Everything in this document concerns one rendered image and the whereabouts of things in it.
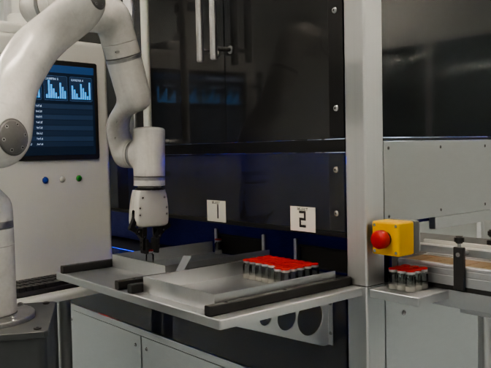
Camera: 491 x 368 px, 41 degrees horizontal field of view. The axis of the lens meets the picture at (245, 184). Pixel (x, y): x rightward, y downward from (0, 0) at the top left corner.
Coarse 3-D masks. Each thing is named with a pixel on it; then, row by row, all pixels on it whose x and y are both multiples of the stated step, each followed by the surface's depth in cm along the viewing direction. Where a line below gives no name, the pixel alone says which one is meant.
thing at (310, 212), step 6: (294, 210) 162; (300, 210) 160; (306, 210) 159; (312, 210) 157; (294, 216) 162; (300, 216) 160; (306, 216) 159; (312, 216) 157; (294, 222) 162; (306, 222) 159; (312, 222) 158; (294, 228) 162; (300, 228) 161; (306, 228) 159; (312, 228) 158
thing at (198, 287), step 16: (176, 272) 152; (192, 272) 155; (208, 272) 158; (224, 272) 161; (240, 272) 164; (144, 288) 147; (160, 288) 141; (176, 288) 137; (192, 288) 133; (208, 288) 148; (224, 288) 148; (240, 288) 147; (256, 288) 134; (272, 288) 136; (192, 304) 132
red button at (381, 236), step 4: (376, 232) 139; (380, 232) 138; (384, 232) 139; (372, 236) 140; (376, 236) 139; (380, 236) 138; (384, 236) 138; (388, 236) 139; (372, 240) 140; (376, 240) 139; (380, 240) 138; (384, 240) 138; (388, 240) 138; (372, 244) 140; (376, 244) 139; (380, 244) 138; (384, 244) 138; (388, 244) 139; (376, 248) 140; (380, 248) 139
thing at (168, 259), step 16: (112, 256) 180; (128, 256) 182; (144, 256) 186; (160, 256) 189; (176, 256) 193; (192, 256) 193; (208, 256) 193; (224, 256) 172; (240, 256) 175; (256, 256) 179; (144, 272) 167; (160, 272) 162
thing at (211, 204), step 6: (210, 204) 188; (216, 204) 186; (222, 204) 184; (210, 210) 188; (216, 210) 186; (222, 210) 184; (210, 216) 188; (216, 216) 186; (222, 216) 184; (222, 222) 184
